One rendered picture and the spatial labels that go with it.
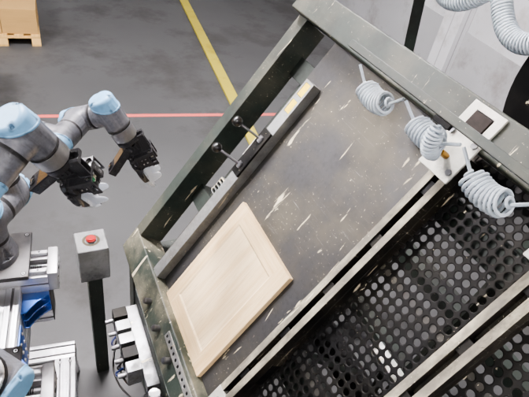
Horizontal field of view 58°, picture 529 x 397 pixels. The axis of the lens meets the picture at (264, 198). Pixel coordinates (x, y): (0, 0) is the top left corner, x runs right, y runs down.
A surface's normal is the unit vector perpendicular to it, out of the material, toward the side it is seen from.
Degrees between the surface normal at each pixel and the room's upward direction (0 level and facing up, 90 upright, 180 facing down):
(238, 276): 57
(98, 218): 0
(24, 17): 90
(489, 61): 90
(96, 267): 90
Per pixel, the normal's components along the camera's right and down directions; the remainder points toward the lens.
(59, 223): 0.16, -0.77
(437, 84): -0.67, -0.29
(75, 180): -0.21, -0.45
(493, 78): -0.94, 0.07
